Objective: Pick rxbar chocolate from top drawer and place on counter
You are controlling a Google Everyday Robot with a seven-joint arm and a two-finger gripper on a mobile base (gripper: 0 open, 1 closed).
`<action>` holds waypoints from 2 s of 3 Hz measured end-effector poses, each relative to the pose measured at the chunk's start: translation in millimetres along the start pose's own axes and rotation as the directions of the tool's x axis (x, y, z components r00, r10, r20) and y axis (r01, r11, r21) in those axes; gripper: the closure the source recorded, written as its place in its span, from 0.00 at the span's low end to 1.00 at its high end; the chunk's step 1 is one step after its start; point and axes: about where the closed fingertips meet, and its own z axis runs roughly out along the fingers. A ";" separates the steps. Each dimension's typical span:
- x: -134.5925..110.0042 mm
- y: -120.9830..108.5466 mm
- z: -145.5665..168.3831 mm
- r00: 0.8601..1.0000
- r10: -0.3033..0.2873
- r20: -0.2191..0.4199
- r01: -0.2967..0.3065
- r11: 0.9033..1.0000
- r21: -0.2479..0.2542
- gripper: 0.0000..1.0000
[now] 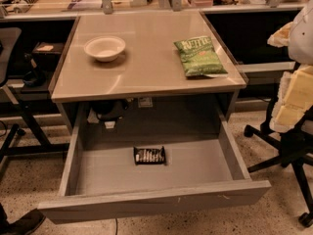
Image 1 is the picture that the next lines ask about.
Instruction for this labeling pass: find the grey open top drawer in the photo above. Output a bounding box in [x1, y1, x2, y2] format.
[39, 108, 270, 223]

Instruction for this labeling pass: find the grey counter cabinet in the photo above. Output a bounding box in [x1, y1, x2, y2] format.
[49, 11, 246, 128]

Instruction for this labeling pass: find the white paper bowl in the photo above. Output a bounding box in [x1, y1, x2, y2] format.
[84, 36, 126, 62]

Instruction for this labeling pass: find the black box under desk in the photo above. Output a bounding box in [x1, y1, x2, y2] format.
[32, 42, 65, 71]

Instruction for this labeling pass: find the black rxbar chocolate bar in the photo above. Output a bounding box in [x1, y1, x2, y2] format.
[133, 147, 166, 165]

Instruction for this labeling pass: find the grey office chair left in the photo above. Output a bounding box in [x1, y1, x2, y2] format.
[0, 26, 27, 181]

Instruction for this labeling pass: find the black shoe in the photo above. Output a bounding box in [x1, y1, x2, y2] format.
[0, 209, 45, 235]

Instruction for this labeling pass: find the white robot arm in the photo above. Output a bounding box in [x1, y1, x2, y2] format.
[267, 0, 313, 133]

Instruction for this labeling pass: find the black office chair right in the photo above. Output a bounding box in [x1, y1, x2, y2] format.
[244, 62, 313, 229]

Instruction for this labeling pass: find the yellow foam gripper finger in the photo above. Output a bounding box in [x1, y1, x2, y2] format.
[267, 23, 291, 48]
[270, 65, 313, 133]

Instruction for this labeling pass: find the green kettle chips bag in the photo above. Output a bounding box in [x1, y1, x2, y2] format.
[174, 36, 228, 77]

